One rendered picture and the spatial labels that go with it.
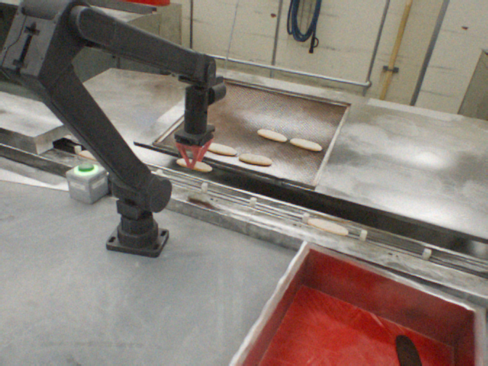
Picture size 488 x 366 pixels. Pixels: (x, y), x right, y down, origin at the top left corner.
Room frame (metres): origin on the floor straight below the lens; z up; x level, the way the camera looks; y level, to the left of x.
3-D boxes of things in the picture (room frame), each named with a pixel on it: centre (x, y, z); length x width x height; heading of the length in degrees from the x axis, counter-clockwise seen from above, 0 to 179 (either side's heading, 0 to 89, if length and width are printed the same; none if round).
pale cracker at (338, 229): (0.77, -0.21, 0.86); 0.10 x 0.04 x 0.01; 71
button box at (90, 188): (0.85, 0.40, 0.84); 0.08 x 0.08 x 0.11; 71
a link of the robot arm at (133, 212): (0.70, 0.22, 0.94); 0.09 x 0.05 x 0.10; 157
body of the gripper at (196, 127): (0.89, 0.13, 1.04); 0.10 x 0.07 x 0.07; 161
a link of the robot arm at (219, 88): (0.93, 0.12, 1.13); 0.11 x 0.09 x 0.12; 157
